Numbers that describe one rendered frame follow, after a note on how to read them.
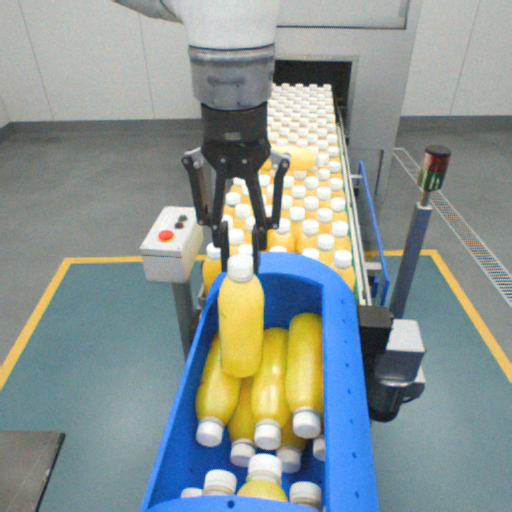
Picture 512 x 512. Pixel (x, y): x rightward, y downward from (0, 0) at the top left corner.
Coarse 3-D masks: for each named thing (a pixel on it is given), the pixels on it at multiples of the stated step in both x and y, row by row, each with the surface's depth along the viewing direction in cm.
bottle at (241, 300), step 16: (224, 288) 59; (240, 288) 58; (256, 288) 59; (224, 304) 60; (240, 304) 59; (256, 304) 60; (224, 320) 61; (240, 320) 60; (256, 320) 61; (224, 336) 63; (240, 336) 61; (256, 336) 63; (224, 352) 65; (240, 352) 63; (256, 352) 64; (224, 368) 67; (240, 368) 65; (256, 368) 66
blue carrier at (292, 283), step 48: (288, 288) 74; (336, 288) 68; (336, 336) 59; (192, 384) 67; (336, 384) 52; (192, 432) 64; (336, 432) 46; (192, 480) 61; (240, 480) 65; (288, 480) 66; (336, 480) 42
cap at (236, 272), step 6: (228, 258) 59; (234, 258) 59; (240, 258) 59; (246, 258) 59; (228, 264) 58; (234, 264) 58; (240, 264) 58; (246, 264) 58; (252, 264) 58; (228, 270) 58; (234, 270) 57; (240, 270) 57; (246, 270) 57; (252, 270) 58; (234, 276) 58; (240, 276) 58; (246, 276) 58
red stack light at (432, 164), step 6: (426, 156) 102; (432, 156) 100; (450, 156) 100; (426, 162) 102; (432, 162) 101; (438, 162) 100; (444, 162) 100; (426, 168) 103; (432, 168) 102; (438, 168) 101; (444, 168) 101
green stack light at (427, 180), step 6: (420, 174) 105; (426, 174) 103; (432, 174) 102; (438, 174) 102; (444, 174) 103; (420, 180) 105; (426, 180) 104; (432, 180) 103; (438, 180) 103; (420, 186) 106; (426, 186) 105; (432, 186) 104; (438, 186) 104
